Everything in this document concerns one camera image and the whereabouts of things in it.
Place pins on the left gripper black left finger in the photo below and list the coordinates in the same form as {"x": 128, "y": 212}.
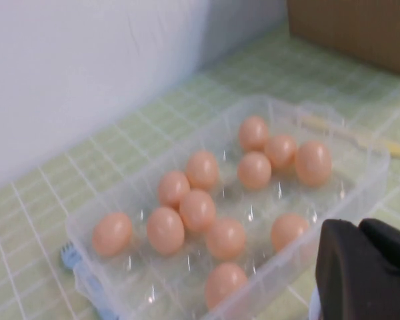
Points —
{"x": 350, "y": 280}

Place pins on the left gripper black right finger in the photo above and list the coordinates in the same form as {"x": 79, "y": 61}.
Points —
{"x": 393, "y": 246}

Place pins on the clear plastic egg box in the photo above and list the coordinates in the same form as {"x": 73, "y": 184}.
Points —
{"x": 366, "y": 186}

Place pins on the brown plastic egg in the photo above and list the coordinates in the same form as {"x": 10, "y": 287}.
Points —
{"x": 165, "y": 230}
{"x": 202, "y": 170}
{"x": 225, "y": 281}
{"x": 289, "y": 231}
{"x": 112, "y": 234}
{"x": 225, "y": 239}
{"x": 173, "y": 189}
{"x": 197, "y": 210}
{"x": 280, "y": 151}
{"x": 313, "y": 163}
{"x": 254, "y": 170}
{"x": 253, "y": 133}

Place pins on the brown cardboard box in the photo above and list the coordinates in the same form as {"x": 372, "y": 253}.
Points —
{"x": 353, "y": 30}

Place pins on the light blue bowl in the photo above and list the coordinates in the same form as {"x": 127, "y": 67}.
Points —
{"x": 316, "y": 306}

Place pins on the light blue plastic fork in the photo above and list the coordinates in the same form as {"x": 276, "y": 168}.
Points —
{"x": 74, "y": 263}

